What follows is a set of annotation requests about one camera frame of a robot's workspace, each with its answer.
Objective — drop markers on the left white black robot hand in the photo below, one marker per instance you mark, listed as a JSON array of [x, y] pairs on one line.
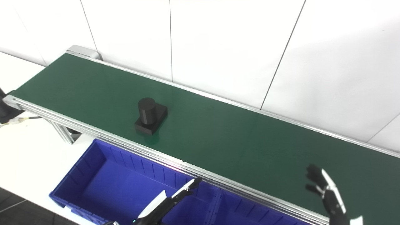
[[153, 211]]

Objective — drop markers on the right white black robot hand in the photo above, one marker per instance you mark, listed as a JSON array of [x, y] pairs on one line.
[[332, 203]]

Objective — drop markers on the black object beside conveyor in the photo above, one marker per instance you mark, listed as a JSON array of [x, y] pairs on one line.
[[4, 111]]

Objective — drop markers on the green conveyor belt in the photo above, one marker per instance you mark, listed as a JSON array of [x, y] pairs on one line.
[[234, 140], [187, 167]]

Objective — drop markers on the black cylinder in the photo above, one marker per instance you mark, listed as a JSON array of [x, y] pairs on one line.
[[147, 112]]

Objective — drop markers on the blue plastic bin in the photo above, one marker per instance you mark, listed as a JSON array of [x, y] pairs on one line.
[[243, 212], [118, 187]]

